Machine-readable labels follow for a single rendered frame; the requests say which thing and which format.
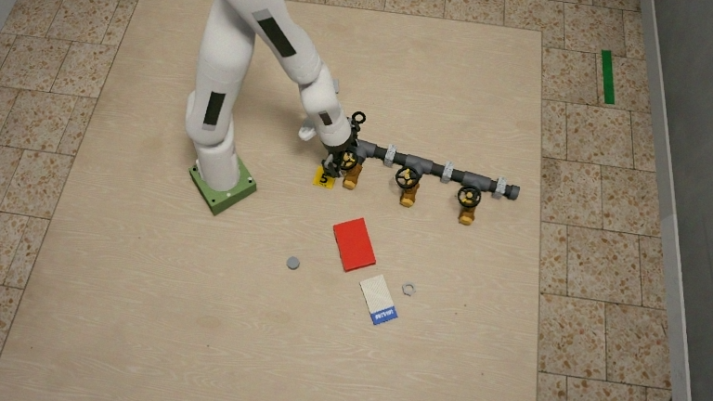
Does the grey round disc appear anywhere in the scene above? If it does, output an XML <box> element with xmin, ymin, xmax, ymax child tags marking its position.
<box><xmin>287</xmin><ymin>256</ymin><xmax>300</xmax><ymax>270</ymax></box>

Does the black rubber ring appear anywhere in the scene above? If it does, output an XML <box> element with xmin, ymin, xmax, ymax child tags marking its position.
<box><xmin>352</xmin><ymin>111</ymin><xmax>366</xmax><ymax>124</ymax></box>

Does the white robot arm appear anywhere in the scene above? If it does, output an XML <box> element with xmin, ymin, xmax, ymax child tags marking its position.
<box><xmin>185</xmin><ymin>0</ymin><xmax>351</xmax><ymax>191</ymax></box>

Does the small grey hex nut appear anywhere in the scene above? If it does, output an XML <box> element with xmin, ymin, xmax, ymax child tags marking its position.
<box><xmin>402</xmin><ymin>282</ymin><xmax>416</xmax><ymax>296</ymax></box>

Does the yellow square tag with number 5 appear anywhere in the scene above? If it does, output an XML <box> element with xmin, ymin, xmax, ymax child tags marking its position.
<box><xmin>313</xmin><ymin>166</ymin><xmax>335</xmax><ymax>189</ymax></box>

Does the red flat rectangular block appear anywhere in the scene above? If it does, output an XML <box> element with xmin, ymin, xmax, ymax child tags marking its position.
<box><xmin>333</xmin><ymin>218</ymin><xmax>376</xmax><ymax>272</ymax></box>

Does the grey pipe manifold with three valves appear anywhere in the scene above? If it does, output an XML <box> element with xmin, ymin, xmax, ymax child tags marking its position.
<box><xmin>340</xmin><ymin>139</ymin><xmax>520</xmax><ymax>225</ymax></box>

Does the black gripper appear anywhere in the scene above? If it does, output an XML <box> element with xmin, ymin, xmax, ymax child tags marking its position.
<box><xmin>321</xmin><ymin>117</ymin><xmax>360</xmax><ymax>178</ymax></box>

